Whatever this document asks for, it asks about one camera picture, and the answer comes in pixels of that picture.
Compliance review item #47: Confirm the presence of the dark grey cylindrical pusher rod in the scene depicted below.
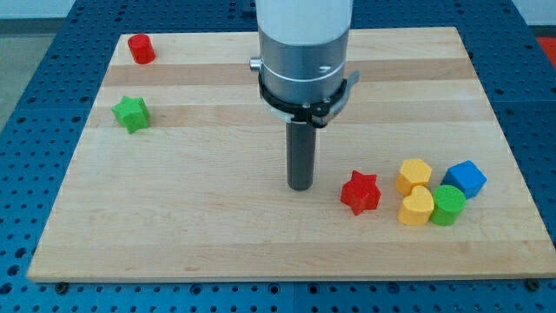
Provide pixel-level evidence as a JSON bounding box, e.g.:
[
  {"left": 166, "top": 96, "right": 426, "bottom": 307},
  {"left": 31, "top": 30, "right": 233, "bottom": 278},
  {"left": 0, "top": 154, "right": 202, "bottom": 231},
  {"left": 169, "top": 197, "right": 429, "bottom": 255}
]
[{"left": 286, "top": 122, "right": 316, "bottom": 191}]

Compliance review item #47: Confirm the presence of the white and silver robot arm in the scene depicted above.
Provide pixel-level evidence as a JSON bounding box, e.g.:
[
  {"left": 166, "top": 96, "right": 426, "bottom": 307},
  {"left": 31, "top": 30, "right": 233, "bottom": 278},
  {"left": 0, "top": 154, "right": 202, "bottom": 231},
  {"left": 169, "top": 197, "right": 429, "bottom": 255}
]
[{"left": 249, "top": 0, "right": 360, "bottom": 190}]

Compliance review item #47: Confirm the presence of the red star block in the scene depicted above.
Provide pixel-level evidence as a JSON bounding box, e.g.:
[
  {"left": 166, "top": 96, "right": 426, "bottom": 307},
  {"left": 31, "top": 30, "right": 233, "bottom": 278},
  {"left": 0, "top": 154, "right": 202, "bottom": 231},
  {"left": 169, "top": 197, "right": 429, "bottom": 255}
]
[{"left": 341, "top": 170, "right": 381, "bottom": 216}]

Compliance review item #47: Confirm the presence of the yellow heart block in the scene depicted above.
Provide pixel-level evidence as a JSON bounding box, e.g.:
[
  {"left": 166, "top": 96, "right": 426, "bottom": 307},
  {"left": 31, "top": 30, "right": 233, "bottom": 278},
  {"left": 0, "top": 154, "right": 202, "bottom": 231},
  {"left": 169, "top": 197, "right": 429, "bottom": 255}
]
[{"left": 397, "top": 185, "right": 434, "bottom": 226}]

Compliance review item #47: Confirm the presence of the green star block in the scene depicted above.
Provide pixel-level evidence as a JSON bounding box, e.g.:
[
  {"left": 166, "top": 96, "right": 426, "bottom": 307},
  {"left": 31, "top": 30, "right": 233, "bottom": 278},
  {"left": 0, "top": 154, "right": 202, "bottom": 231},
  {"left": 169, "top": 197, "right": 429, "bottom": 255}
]
[{"left": 111, "top": 96, "right": 150, "bottom": 134}]

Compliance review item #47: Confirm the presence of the yellow pentagon block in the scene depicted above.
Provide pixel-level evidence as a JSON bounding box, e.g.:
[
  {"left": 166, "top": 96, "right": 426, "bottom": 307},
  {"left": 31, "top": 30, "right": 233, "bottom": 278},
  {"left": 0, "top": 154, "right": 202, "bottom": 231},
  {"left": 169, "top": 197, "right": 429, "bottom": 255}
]
[{"left": 394, "top": 158, "right": 433, "bottom": 196}]

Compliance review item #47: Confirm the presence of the light wooden board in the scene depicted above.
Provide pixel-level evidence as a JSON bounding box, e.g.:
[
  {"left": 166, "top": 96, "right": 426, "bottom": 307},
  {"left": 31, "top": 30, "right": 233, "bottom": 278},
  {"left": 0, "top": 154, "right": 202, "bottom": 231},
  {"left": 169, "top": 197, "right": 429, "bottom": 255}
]
[{"left": 27, "top": 27, "right": 555, "bottom": 283}]

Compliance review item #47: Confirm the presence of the green cylinder block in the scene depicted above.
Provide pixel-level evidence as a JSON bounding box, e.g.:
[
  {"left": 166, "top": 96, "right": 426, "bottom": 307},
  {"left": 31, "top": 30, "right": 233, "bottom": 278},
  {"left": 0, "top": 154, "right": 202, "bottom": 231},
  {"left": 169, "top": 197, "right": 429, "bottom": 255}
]
[{"left": 430, "top": 185, "right": 467, "bottom": 226}]

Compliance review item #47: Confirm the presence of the blue cube block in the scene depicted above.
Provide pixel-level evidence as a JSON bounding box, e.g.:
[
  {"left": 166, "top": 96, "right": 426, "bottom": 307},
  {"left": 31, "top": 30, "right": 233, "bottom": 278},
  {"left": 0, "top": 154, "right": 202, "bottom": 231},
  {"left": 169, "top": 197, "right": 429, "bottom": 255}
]
[{"left": 440, "top": 160, "right": 487, "bottom": 199}]

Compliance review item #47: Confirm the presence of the red cylinder block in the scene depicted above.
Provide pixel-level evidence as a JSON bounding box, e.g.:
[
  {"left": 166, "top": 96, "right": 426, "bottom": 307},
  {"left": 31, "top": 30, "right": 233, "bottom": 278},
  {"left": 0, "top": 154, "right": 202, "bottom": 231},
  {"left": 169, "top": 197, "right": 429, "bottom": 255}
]
[{"left": 128, "top": 34, "right": 156, "bottom": 64}]

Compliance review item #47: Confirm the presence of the black clamp ring with lever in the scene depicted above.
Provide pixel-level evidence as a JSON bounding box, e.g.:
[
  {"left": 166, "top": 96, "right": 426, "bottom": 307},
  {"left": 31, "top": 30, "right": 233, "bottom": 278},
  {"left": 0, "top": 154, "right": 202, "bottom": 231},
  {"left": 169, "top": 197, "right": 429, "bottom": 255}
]
[{"left": 257, "top": 70, "right": 361, "bottom": 130}]

